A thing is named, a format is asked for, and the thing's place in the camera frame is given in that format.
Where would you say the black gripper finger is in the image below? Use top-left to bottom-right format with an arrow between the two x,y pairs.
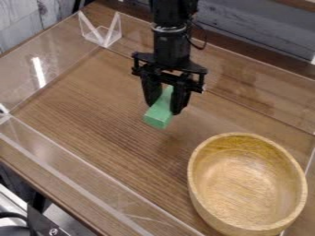
170,82 -> 191,115
141,74 -> 163,106

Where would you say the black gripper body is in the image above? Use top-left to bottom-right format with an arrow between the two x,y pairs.
133,26 -> 209,93

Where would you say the green rectangular block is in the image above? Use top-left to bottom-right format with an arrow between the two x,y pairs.
143,86 -> 174,129

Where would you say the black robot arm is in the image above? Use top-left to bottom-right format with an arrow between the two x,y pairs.
133,0 -> 209,115

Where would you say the brown wooden bowl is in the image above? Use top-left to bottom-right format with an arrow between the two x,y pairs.
187,132 -> 307,236

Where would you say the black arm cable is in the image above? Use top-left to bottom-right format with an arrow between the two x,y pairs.
186,19 -> 210,52

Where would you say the clear acrylic corner bracket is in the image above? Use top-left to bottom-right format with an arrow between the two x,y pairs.
78,11 -> 122,48

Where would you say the clear acrylic tray wall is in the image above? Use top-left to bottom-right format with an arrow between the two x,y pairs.
0,5 -> 315,236

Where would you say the black metal table frame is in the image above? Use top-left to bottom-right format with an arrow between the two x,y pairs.
0,164 -> 71,236

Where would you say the black cable bottom left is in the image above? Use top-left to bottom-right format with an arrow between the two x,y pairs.
0,210 -> 30,229

